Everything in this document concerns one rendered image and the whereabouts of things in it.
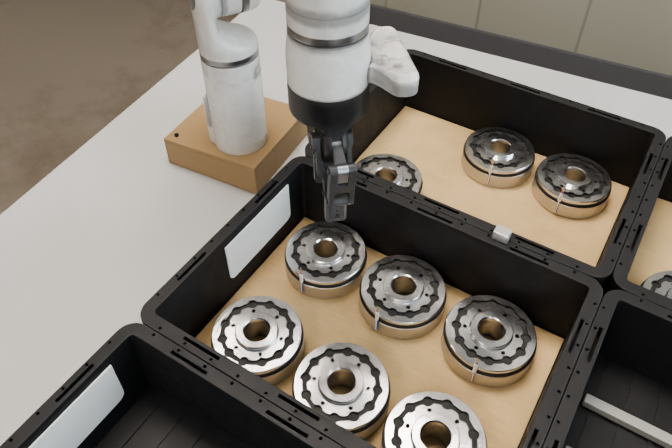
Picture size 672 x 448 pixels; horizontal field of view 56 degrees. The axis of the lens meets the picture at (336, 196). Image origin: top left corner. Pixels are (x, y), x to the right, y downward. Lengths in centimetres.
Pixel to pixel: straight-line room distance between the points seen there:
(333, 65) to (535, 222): 47
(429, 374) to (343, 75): 36
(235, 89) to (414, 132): 29
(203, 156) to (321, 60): 61
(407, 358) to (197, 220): 47
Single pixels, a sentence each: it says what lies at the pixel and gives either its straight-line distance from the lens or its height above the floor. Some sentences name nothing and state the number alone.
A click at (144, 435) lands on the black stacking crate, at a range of 74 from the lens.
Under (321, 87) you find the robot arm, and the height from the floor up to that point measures 116.
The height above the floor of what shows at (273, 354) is 86.
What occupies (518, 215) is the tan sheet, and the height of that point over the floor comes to 83.
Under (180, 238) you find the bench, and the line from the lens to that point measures 106.
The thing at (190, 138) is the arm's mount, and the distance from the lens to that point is 115.
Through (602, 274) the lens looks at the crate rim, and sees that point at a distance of 75.
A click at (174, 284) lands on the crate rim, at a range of 70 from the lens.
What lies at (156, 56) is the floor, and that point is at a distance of 283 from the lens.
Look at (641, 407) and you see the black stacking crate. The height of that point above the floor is 83.
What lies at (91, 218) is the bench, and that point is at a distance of 113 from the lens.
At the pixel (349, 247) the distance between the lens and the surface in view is 80.
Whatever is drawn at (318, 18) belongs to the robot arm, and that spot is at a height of 122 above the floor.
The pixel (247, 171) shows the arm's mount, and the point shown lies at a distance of 107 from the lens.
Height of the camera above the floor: 147
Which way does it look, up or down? 45 degrees down
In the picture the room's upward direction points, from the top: straight up
